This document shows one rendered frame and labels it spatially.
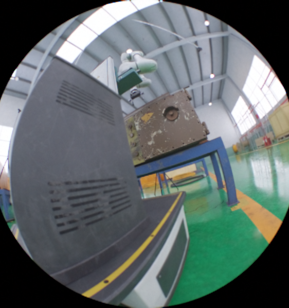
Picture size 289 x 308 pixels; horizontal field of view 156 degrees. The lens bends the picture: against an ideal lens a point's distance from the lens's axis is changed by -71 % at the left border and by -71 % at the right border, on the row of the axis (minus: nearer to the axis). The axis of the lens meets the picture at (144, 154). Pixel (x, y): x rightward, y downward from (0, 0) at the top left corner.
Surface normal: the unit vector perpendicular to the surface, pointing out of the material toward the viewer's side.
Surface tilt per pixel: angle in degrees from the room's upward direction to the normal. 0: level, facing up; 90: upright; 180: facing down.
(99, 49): 180
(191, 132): 90
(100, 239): 90
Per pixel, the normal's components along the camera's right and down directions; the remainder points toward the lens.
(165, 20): 0.25, 0.94
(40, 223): 0.85, -0.33
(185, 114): -0.50, -0.09
